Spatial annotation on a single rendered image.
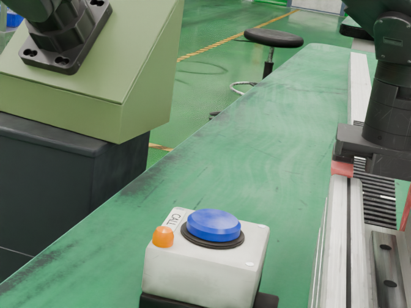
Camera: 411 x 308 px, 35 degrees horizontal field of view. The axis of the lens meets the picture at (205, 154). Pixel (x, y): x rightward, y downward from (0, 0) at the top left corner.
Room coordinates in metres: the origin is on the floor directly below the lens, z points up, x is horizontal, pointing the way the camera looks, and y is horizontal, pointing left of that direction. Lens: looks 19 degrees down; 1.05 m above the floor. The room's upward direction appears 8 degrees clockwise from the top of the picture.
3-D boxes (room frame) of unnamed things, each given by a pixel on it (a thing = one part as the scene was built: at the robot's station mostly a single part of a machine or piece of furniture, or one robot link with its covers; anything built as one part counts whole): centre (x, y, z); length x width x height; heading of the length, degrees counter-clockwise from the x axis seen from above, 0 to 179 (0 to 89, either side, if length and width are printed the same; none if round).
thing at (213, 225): (0.44, -0.01, 0.84); 0.04 x 0.04 x 0.02
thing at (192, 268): (0.44, -0.02, 0.81); 0.10 x 0.08 x 0.06; 81
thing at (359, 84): (1.21, -0.27, 0.79); 0.96 x 0.04 x 0.03; 171
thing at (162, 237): (0.42, 0.02, 0.85); 0.02 x 0.02 x 0.01
